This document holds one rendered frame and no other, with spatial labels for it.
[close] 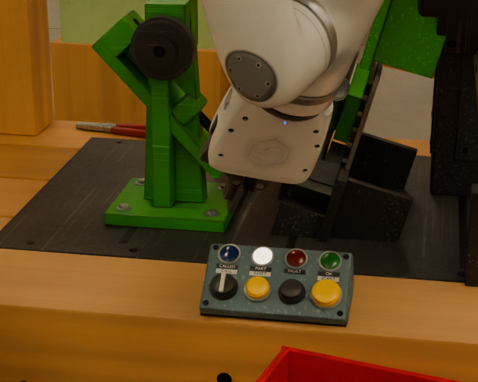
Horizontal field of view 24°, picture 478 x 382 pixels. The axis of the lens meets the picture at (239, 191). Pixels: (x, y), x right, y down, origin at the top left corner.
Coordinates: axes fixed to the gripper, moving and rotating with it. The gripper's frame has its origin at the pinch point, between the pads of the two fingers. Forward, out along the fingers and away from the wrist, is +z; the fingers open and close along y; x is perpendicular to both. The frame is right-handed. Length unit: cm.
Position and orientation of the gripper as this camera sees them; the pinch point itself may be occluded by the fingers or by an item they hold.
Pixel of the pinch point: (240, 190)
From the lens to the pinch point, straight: 111.0
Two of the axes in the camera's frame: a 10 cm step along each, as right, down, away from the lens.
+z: -2.8, 6.1, 7.4
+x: -0.1, -7.7, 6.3
